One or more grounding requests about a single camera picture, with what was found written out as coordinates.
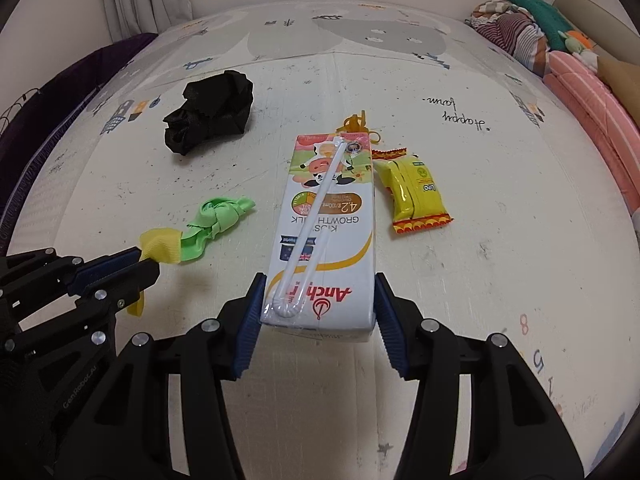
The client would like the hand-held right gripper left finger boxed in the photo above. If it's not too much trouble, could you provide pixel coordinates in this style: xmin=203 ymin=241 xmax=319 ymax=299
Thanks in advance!
xmin=50 ymin=271 xmax=268 ymax=480

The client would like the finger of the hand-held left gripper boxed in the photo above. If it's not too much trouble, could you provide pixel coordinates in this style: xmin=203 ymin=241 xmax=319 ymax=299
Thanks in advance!
xmin=0 ymin=246 xmax=146 ymax=306
xmin=0 ymin=260 xmax=162 ymax=361

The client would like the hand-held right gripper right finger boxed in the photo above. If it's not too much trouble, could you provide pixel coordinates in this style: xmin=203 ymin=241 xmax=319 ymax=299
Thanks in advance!
xmin=374 ymin=272 xmax=586 ymax=480

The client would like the yellow ribbon piece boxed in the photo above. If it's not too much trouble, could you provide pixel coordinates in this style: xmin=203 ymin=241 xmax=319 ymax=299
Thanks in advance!
xmin=126 ymin=227 xmax=182 ymax=318

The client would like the milk carton with straw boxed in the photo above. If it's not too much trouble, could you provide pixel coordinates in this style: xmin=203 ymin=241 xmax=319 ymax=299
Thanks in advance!
xmin=259 ymin=132 xmax=377 ymax=345

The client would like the printed play mat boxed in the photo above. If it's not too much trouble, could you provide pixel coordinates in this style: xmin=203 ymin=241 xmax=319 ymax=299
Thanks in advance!
xmin=0 ymin=0 xmax=640 ymax=480

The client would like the green knotted ribbon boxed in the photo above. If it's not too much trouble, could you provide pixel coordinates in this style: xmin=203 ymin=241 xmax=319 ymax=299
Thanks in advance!
xmin=179 ymin=195 xmax=258 ymax=263

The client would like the yellow snack packet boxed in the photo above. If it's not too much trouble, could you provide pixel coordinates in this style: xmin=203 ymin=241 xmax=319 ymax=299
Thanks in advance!
xmin=371 ymin=147 xmax=455 ymax=237

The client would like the black crumpled cloth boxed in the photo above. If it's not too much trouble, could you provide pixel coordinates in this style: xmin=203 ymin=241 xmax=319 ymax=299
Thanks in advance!
xmin=162 ymin=70 xmax=254 ymax=157

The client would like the dark purple blanket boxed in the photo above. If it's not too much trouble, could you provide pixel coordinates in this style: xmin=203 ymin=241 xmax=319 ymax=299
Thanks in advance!
xmin=0 ymin=32 xmax=158 ymax=221

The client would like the multicoloured striped quilt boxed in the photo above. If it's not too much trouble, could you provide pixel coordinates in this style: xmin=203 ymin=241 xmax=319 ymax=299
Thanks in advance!
xmin=467 ymin=0 xmax=551 ymax=78

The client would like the carrot plush toy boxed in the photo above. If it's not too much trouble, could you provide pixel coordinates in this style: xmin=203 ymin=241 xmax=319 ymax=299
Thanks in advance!
xmin=560 ymin=30 xmax=601 ymax=68

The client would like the green plush pillow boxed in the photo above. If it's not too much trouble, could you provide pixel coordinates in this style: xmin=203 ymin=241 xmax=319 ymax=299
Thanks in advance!
xmin=502 ymin=0 xmax=576 ymax=51

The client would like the beige padded headboard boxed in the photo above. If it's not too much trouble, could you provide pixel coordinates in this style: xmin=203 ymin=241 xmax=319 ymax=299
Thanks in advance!
xmin=555 ymin=0 xmax=640 ymax=66

